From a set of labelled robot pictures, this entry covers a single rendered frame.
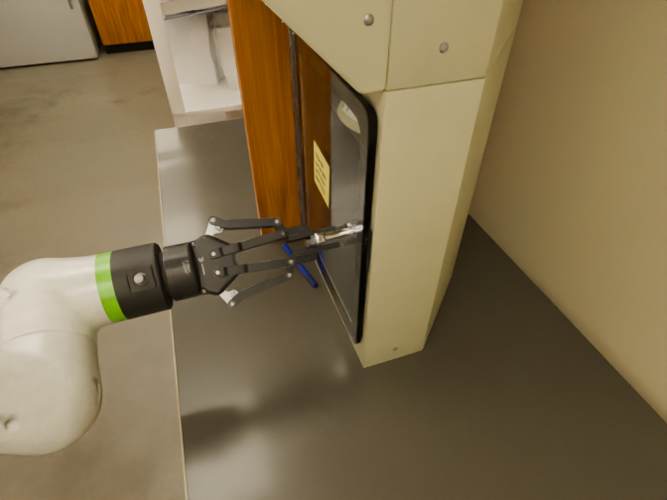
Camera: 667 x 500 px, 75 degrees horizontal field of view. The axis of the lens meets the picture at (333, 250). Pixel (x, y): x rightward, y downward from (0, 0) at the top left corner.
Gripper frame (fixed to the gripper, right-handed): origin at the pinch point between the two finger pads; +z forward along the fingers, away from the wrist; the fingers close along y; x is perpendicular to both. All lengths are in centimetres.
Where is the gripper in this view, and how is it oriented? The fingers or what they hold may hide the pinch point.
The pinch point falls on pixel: (313, 241)
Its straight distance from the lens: 63.3
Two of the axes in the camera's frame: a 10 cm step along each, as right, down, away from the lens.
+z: 9.5, -2.2, 2.4
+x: -2.3, 0.7, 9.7
